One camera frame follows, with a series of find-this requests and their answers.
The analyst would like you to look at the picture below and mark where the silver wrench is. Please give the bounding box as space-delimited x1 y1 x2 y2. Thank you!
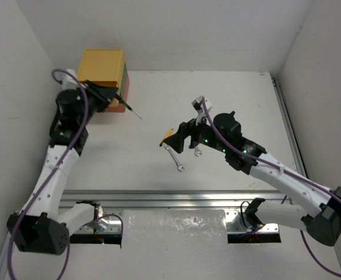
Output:
163 144 185 172
194 147 202 157

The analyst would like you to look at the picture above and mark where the green black screwdriver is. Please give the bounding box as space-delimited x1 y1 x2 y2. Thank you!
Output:
115 93 142 120

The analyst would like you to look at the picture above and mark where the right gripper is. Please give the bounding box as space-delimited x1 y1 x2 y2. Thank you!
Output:
164 110 228 153

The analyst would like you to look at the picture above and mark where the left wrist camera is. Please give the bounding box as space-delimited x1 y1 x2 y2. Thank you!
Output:
61 69 78 90

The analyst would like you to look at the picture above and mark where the slim yellow utility knife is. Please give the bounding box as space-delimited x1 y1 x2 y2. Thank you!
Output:
160 128 174 146

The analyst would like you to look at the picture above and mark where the aluminium rail frame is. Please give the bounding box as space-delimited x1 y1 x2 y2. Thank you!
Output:
0 74 331 280

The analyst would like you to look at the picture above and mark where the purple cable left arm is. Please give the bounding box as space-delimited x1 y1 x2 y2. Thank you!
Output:
8 69 124 280

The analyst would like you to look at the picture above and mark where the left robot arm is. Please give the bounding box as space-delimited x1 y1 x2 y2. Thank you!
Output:
7 81 119 256

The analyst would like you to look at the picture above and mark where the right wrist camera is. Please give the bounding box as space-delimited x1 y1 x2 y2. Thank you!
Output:
191 96 213 117

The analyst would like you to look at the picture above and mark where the green drawer box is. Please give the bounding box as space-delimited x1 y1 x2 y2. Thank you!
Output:
120 64 128 96

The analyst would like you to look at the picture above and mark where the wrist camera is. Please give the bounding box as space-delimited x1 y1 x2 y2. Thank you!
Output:
191 96 213 117
61 69 78 90

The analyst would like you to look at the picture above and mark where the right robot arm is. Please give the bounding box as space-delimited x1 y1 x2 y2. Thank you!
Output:
163 112 341 246

